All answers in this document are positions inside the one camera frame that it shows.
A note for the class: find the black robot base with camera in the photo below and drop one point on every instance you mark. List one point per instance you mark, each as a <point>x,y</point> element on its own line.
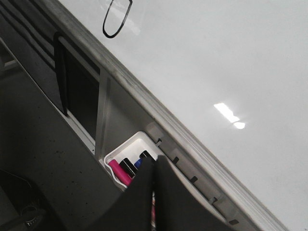
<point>24,200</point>

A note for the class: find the black capped marker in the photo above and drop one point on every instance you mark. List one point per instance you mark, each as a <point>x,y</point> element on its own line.
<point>128,167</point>

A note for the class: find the white marker tray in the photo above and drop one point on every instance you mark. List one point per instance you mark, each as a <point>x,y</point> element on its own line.
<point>131,149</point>

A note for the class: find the white whiteboard with aluminium frame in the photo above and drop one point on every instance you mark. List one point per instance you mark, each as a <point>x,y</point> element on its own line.
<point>220,86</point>

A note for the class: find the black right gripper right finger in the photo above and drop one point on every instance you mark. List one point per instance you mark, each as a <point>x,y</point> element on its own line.
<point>175,207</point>

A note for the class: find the blue capped marker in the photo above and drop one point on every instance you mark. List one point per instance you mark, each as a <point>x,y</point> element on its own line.
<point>138,163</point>

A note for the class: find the pink capped marker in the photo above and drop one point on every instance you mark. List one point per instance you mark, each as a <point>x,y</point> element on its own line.
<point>120,173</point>

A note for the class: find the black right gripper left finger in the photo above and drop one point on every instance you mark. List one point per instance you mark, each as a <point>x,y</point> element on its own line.
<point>85,198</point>

